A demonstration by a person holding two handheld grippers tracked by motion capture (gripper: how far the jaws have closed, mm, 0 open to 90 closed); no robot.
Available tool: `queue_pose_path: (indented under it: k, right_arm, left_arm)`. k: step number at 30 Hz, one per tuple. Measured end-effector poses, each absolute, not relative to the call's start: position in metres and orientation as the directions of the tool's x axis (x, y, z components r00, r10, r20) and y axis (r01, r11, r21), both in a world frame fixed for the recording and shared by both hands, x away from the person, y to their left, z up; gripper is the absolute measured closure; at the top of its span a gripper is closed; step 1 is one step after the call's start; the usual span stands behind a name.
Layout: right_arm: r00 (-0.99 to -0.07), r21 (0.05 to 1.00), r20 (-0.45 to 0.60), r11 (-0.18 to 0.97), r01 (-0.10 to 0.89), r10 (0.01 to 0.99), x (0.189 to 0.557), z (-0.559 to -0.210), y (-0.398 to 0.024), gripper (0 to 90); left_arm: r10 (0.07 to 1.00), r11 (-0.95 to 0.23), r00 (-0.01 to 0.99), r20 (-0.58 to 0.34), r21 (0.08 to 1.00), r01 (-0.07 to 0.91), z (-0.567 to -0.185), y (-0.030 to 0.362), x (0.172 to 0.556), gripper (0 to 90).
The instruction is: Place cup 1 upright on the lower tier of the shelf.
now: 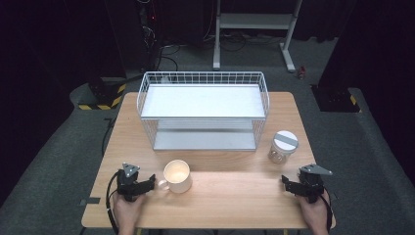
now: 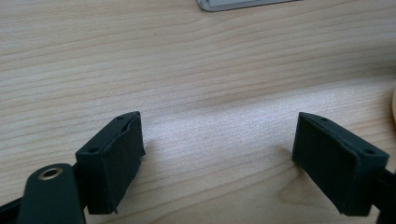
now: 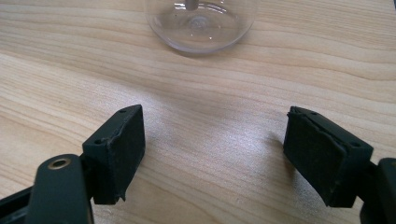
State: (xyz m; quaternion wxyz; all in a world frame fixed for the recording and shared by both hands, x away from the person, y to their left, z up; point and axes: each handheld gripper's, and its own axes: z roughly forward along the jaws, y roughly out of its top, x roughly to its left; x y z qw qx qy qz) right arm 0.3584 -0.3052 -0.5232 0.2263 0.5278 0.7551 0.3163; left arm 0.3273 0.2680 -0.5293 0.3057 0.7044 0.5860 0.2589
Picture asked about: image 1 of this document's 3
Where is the person's left hand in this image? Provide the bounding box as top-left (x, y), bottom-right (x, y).
top-left (112, 191), bottom-right (149, 227)

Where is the cream ceramic cup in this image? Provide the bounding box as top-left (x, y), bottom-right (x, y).
top-left (158, 159), bottom-right (194, 195)

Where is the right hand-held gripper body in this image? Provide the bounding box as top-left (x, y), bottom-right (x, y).
top-left (291, 164), bottom-right (334, 204)

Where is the bundle of floor cables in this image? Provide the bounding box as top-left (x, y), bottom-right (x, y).
top-left (156, 30), bottom-right (285, 72)

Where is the person's right hand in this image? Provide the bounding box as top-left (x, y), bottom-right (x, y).
top-left (297, 189), bottom-right (331, 227)

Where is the clear jar with white lid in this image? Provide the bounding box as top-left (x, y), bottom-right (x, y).
top-left (267, 129), bottom-right (300, 165)

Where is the white wire shelf rack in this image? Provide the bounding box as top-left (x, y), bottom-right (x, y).
top-left (136, 70), bottom-right (271, 152)

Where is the dark equipment rack with cables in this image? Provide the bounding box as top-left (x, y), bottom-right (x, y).
top-left (135, 0), bottom-right (164, 74)

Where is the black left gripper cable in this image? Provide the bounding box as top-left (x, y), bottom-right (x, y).
top-left (105, 170), bottom-right (120, 235)

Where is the black floor cable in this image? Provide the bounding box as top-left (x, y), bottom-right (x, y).
top-left (101, 117), bottom-right (117, 158)

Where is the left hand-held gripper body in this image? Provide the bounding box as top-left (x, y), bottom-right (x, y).
top-left (115, 162), bottom-right (150, 203)

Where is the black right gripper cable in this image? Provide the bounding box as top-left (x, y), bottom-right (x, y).
top-left (320, 189), bottom-right (335, 233)

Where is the white metal stand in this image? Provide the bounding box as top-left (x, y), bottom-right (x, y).
top-left (212, 0), bottom-right (303, 73)

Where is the black yellow striped stand base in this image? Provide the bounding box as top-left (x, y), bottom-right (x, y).
top-left (77, 76), bottom-right (127, 112)
top-left (310, 83), bottom-right (362, 114)

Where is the grey tape strip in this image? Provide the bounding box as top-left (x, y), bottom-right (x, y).
top-left (79, 197), bottom-right (102, 207)

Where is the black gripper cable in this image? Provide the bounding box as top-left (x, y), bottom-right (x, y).
top-left (320, 189), bottom-right (335, 233)
top-left (105, 170), bottom-right (120, 235)

